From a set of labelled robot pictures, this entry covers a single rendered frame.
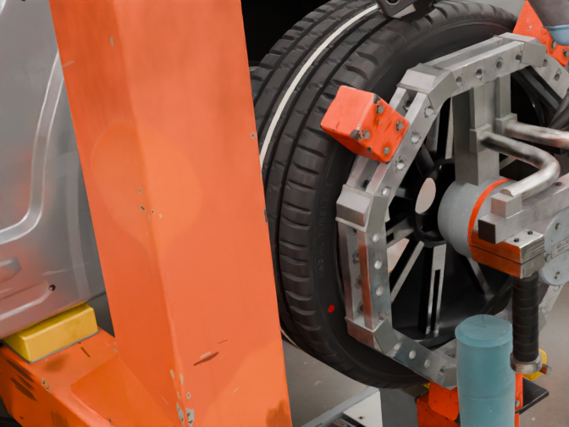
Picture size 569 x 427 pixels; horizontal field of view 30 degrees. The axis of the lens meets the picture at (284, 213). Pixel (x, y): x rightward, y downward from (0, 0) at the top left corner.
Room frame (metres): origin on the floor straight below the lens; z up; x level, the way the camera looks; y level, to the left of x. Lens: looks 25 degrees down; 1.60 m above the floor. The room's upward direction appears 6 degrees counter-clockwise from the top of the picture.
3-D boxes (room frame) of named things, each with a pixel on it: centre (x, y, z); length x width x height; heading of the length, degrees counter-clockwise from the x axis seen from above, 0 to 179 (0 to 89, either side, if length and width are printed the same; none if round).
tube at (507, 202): (1.39, -0.30, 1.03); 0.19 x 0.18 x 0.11; 36
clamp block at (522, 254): (1.28, -0.30, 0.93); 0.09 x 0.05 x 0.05; 36
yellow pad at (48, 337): (1.61, 0.43, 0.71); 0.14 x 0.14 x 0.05; 36
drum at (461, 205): (1.48, -0.35, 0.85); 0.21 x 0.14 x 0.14; 36
